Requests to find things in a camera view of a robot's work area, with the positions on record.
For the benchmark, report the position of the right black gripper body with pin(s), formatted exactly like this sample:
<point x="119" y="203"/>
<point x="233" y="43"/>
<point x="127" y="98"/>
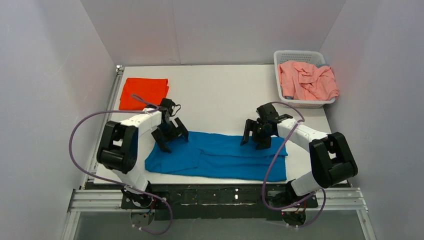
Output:
<point x="258" y="132"/>

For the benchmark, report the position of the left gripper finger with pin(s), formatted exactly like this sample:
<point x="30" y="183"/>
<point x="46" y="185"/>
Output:
<point x="159" y="139"/>
<point x="182" y="129"/>

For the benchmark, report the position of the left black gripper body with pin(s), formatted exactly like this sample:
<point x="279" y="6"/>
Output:
<point x="170" y="133"/>

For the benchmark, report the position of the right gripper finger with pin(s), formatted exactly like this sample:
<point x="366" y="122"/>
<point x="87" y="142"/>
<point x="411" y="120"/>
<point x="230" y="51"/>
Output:
<point x="263" y="143"/>
<point x="249" y="128"/>

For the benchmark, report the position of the blue t shirt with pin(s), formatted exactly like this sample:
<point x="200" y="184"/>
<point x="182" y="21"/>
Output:
<point x="220" y="156"/>

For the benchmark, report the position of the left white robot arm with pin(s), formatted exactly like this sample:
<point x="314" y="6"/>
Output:
<point x="119" y="144"/>

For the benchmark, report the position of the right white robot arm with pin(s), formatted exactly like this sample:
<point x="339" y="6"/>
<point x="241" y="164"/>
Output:
<point x="331" y="158"/>

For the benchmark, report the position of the folded orange t shirt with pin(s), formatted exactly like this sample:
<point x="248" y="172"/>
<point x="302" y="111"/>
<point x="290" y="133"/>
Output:
<point x="151" y="90"/>

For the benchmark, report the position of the pink t shirt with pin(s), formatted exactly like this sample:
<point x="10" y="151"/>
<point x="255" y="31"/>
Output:
<point x="307" y="82"/>

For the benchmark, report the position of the white plastic basket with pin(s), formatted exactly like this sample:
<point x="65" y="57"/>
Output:
<point x="306" y="56"/>

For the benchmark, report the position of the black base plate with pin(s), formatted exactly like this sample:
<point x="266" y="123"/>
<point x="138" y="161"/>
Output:
<point x="223" y="201"/>

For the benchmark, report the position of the aluminium frame rail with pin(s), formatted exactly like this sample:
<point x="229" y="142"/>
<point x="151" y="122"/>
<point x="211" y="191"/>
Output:
<point x="229" y="93"/>

